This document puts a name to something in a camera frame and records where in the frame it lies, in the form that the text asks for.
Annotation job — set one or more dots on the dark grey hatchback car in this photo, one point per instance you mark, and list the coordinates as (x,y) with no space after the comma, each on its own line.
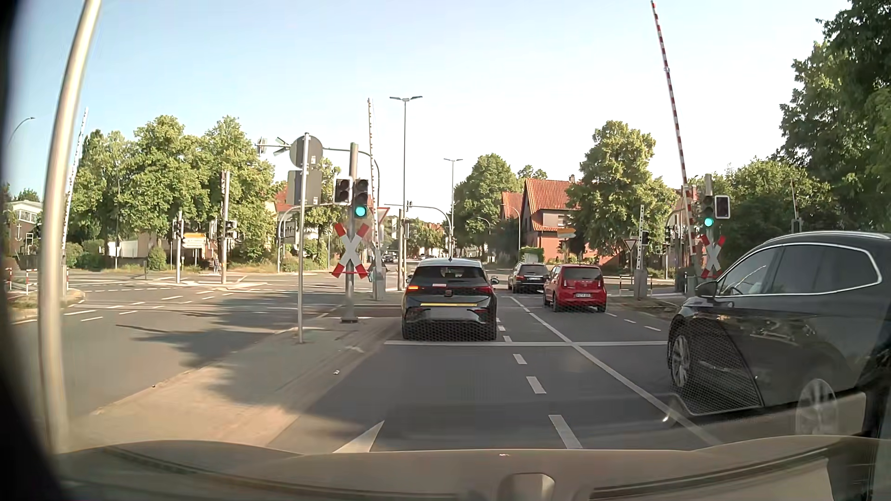
(450,299)

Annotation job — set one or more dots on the large green tree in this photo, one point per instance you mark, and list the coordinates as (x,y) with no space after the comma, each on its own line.
(487,198)
(616,188)

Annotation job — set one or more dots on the tall double street lamp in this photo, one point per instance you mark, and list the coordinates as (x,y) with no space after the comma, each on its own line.
(404,181)

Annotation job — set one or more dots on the black estate car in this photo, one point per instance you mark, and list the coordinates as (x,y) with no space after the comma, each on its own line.
(529,277)

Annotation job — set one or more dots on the traffic light with crossing cross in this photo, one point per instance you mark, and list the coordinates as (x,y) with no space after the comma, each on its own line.
(709,250)
(350,254)

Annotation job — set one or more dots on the red brick house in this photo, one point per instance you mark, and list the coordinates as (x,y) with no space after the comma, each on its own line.
(546,219)

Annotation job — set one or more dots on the red small car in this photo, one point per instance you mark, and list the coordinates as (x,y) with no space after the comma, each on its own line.
(576,287)

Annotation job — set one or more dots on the grey asphalt road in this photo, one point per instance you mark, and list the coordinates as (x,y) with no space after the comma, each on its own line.
(445,389)

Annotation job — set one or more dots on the round road sign on pole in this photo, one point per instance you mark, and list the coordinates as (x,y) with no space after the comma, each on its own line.
(305,174)

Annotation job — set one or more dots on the give way sign on pole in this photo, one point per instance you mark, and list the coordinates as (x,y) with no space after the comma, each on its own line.
(632,254)

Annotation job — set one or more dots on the road markings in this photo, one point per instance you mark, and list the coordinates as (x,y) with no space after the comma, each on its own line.
(565,433)

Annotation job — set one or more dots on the traffic light on pole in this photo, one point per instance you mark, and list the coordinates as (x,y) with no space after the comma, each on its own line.
(178,240)
(225,226)

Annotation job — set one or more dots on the car's own bonnet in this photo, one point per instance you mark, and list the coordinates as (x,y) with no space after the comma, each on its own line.
(431,473)

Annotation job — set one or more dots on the paved traffic island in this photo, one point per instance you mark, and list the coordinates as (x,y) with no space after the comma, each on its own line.
(230,386)

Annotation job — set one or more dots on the red white crossing barrier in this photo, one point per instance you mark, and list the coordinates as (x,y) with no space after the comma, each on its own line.
(672,104)

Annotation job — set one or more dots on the row of trees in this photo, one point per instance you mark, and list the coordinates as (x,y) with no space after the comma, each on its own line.
(167,184)

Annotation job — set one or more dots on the black suv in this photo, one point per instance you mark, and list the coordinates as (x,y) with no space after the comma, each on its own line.
(793,327)

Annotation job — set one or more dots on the group of trees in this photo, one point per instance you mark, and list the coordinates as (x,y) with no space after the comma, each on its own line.
(828,132)

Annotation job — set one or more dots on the pale building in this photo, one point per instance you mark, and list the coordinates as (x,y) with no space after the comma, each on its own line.
(22,226)

